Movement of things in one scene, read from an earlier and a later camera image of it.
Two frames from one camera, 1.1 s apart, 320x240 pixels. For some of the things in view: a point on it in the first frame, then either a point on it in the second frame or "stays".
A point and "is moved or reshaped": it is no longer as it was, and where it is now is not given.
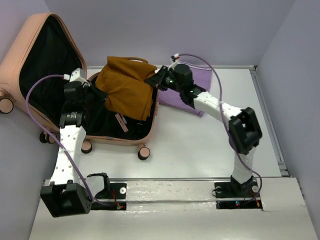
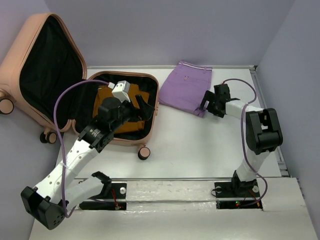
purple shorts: x=201 y=76 stays
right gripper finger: x=156 y=79 -> x=208 y=95
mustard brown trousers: x=122 y=82 is moved or reshaped
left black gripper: x=101 y=96 -> x=145 y=110
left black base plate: x=117 y=190 stays
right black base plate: x=232 y=195 stays
